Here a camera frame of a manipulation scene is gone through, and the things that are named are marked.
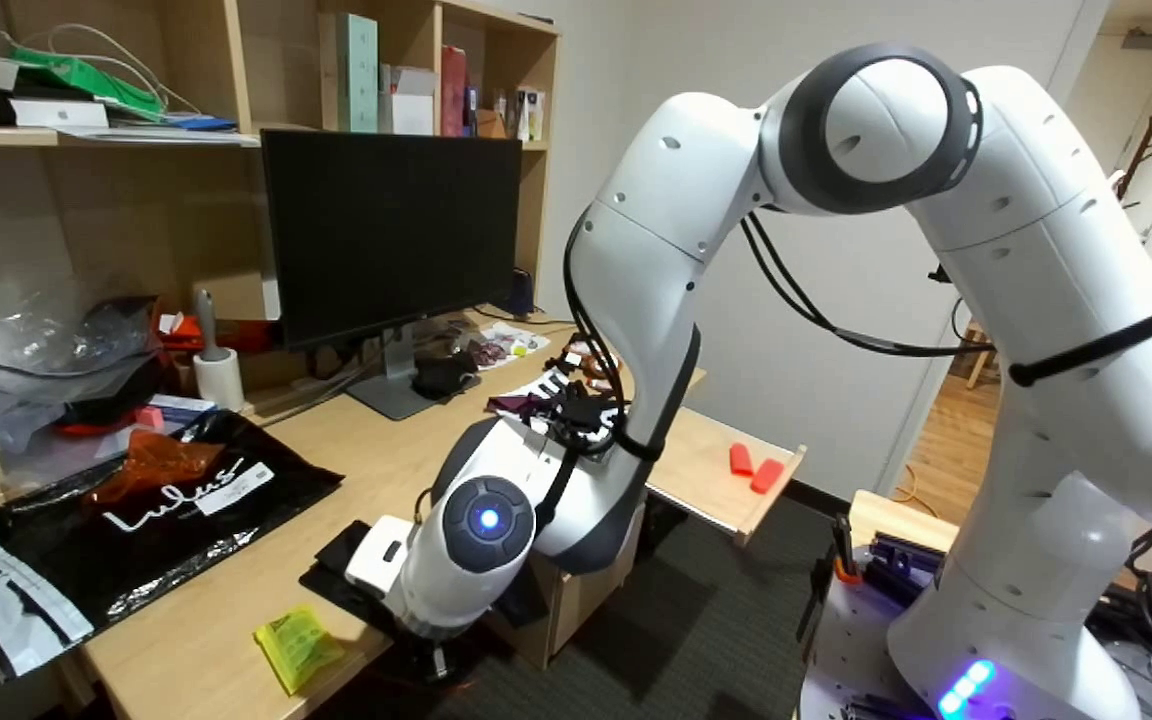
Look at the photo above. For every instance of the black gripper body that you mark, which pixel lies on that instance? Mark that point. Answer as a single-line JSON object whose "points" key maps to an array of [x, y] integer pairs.
{"points": [[420, 641]]}

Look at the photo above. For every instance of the small black device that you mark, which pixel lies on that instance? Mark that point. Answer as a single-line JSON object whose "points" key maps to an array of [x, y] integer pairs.
{"points": [[337, 574]]}

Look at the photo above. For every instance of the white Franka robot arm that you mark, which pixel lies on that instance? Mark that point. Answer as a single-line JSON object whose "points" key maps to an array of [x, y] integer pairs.
{"points": [[1069, 332]]}

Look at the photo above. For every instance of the grey robot base platform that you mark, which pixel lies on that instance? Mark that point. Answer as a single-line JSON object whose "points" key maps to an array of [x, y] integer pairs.
{"points": [[858, 666]]}

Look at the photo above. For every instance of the wooden drawer unit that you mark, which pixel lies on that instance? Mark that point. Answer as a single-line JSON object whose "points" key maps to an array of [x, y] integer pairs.
{"points": [[596, 600]]}

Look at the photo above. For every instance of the light wooden desk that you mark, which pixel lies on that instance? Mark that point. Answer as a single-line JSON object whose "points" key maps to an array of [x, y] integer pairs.
{"points": [[363, 462]]}

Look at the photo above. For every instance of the black printed plastic bag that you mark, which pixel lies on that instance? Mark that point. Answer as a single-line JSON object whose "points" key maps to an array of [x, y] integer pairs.
{"points": [[178, 526]]}

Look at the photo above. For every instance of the black pouch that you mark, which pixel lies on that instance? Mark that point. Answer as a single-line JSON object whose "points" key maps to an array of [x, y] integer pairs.
{"points": [[443, 367]]}

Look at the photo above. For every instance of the black and white clothes pile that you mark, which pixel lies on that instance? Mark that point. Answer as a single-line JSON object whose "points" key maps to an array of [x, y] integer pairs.
{"points": [[569, 392]]}

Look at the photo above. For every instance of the printed paper sheet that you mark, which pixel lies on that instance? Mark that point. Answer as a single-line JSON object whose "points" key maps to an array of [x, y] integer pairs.
{"points": [[508, 347]]}

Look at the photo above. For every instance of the orange crumpled wrapper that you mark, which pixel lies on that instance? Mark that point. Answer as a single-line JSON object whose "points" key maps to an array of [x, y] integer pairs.
{"points": [[159, 465]]}

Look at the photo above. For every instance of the white cylindrical holder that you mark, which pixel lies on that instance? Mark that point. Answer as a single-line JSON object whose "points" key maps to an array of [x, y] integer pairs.
{"points": [[218, 383]]}

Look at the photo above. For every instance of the small red object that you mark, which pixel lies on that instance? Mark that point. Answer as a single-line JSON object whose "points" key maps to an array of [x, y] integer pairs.
{"points": [[768, 475], [738, 462]]}

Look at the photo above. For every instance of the cardboard box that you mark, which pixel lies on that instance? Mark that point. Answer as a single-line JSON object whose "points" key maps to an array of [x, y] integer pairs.
{"points": [[239, 299]]}

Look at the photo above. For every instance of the red packet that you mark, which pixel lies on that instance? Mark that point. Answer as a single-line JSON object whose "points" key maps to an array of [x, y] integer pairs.
{"points": [[173, 329]]}

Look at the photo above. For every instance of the black computer monitor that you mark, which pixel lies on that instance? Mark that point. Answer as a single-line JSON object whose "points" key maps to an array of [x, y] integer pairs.
{"points": [[391, 234]]}

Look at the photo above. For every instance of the clear plastic bag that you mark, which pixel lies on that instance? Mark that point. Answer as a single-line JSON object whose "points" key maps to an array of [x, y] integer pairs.
{"points": [[42, 363]]}

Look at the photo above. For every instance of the dark box with purple lights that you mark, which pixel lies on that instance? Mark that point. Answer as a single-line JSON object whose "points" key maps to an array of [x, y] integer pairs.
{"points": [[898, 567]]}

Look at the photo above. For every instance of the wooden stool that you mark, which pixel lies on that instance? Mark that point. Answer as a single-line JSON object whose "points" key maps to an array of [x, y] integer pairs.
{"points": [[902, 516]]}

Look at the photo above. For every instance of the teal book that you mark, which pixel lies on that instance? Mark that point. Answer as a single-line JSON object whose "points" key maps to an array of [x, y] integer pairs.
{"points": [[363, 75]]}

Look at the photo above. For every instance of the wooden shelf unit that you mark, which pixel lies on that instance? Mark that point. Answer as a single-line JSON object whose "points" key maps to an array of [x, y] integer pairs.
{"points": [[200, 65]]}

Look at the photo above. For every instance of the white flat box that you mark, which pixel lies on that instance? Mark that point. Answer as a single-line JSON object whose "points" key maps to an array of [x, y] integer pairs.
{"points": [[58, 114]]}

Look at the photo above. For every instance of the green plastic item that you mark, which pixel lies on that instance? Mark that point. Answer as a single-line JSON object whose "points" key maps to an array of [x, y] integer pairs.
{"points": [[98, 75]]}

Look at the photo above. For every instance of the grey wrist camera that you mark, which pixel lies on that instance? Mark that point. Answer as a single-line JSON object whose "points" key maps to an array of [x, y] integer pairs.
{"points": [[379, 554]]}

